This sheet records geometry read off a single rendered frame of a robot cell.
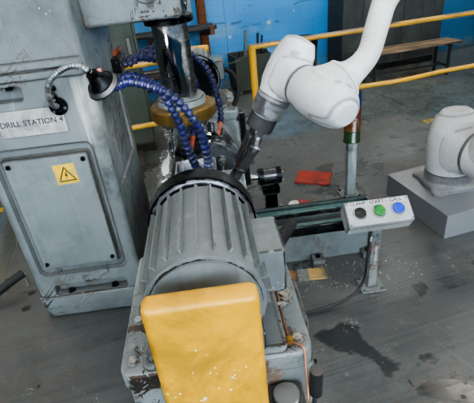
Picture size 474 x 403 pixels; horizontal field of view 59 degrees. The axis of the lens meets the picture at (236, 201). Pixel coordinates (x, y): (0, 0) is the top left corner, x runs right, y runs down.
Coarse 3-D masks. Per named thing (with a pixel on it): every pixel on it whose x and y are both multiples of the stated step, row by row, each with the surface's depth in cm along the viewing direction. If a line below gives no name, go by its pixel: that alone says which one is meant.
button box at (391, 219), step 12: (348, 204) 109; (360, 204) 109; (372, 204) 109; (384, 204) 109; (408, 204) 109; (348, 216) 108; (372, 216) 108; (384, 216) 108; (396, 216) 108; (408, 216) 108; (348, 228) 108; (360, 228) 108; (372, 228) 109; (384, 228) 110
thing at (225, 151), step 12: (216, 120) 155; (216, 132) 143; (228, 132) 150; (180, 144) 144; (216, 144) 143; (228, 144) 144; (180, 156) 145; (216, 156) 146; (228, 156) 146; (228, 168) 148
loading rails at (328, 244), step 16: (272, 208) 141; (288, 208) 141; (304, 208) 141; (320, 208) 140; (336, 208) 139; (304, 224) 133; (320, 224) 130; (336, 224) 130; (288, 240) 131; (304, 240) 132; (320, 240) 133; (336, 240) 133; (352, 240) 134; (288, 256) 135; (304, 256) 135; (320, 256) 133
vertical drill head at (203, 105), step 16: (160, 32) 102; (176, 32) 102; (160, 48) 104; (176, 48) 103; (160, 64) 107; (176, 64) 105; (192, 64) 108; (176, 80) 107; (192, 80) 109; (160, 96) 115; (192, 96) 111; (208, 96) 118; (160, 112) 109; (208, 112) 110
